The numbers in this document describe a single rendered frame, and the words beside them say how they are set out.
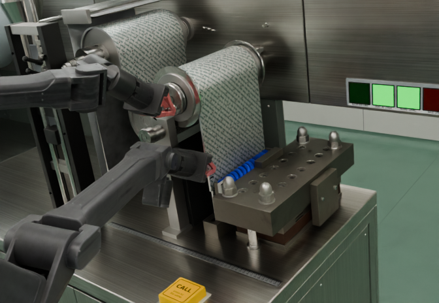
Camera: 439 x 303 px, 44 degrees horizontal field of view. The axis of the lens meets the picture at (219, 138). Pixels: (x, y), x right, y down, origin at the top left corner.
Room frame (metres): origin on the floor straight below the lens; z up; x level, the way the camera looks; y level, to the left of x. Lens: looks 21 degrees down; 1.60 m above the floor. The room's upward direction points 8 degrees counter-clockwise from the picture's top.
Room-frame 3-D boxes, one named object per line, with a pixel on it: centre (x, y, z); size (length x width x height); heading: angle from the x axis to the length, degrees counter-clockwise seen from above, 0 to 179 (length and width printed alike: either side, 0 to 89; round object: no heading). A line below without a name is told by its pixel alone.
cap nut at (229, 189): (1.10, -0.01, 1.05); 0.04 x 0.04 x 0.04
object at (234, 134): (1.24, -0.04, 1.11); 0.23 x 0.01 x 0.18; 139
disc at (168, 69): (1.19, 0.09, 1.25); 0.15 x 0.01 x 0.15; 49
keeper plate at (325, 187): (1.15, -0.24, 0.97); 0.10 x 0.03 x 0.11; 139
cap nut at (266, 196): (1.05, -0.09, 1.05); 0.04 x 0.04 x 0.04
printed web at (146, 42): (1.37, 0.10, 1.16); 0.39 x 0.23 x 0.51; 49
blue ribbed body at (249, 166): (1.23, -0.06, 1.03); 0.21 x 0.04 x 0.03; 139
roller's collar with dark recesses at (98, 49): (1.34, 0.29, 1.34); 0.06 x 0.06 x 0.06; 49
